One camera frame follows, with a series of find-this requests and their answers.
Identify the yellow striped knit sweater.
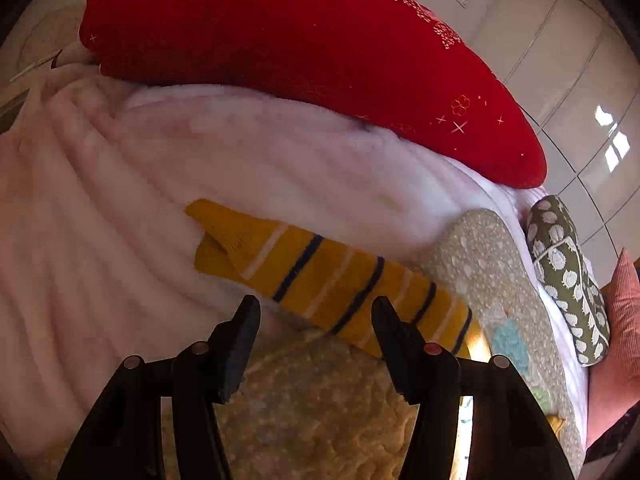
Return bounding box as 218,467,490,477
186,200,491,362

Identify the pink checked pillow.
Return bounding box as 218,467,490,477
587,249,639,446

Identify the green hedgehog print pillow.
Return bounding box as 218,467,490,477
526,195,611,367

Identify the pink fleece blanket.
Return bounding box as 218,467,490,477
1,64,544,460

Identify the quilted patchwork bedspread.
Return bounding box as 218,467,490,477
159,207,586,480

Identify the red long pillow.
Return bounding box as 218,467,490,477
79,0,547,188

